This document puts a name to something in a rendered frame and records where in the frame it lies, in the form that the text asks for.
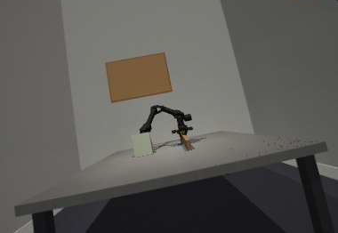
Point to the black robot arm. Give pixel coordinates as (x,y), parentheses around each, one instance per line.
(146,128)

